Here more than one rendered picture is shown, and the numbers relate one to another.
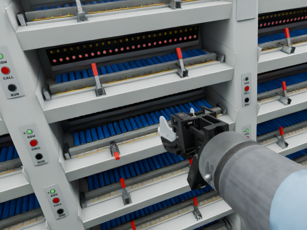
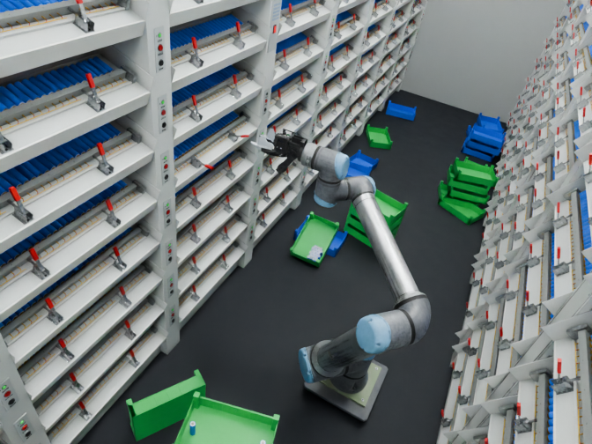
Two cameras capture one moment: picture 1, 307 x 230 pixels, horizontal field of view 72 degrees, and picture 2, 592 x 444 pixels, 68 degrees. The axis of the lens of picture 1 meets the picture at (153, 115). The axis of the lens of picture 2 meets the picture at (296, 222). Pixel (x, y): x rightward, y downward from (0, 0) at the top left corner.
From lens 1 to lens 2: 1.37 m
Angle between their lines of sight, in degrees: 51
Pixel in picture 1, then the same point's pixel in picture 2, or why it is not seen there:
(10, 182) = (140, 203)
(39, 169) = (164, 188)
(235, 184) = (321, 160)
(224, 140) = (311, 146)
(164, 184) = (213, 187)
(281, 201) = (336, 160)
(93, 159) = (185, 173)
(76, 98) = (183, 125)
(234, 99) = (259, 109)
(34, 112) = (169, 142)
